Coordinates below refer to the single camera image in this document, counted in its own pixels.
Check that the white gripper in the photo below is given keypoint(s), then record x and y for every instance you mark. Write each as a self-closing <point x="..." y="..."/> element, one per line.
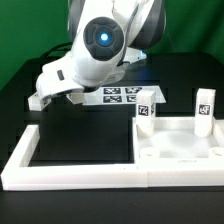
<point x="56" y="79"/>

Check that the white square tabletop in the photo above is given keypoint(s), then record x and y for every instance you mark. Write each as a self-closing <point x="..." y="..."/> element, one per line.
<point x="174" y="138"/>

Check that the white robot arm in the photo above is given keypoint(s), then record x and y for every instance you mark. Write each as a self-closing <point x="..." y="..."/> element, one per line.
<point x="106" y="36"/>

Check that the white sheet with fiducial tags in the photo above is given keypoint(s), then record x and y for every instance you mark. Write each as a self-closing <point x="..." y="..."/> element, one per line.
<point x="120" y="95"/>

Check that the white U-shaped obstacle fence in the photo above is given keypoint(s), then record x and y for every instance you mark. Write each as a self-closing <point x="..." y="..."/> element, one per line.
<point x="18" y="175"/>

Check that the black cable thick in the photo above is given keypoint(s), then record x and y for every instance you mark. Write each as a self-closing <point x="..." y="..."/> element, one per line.
<point x="60" y="47"/>

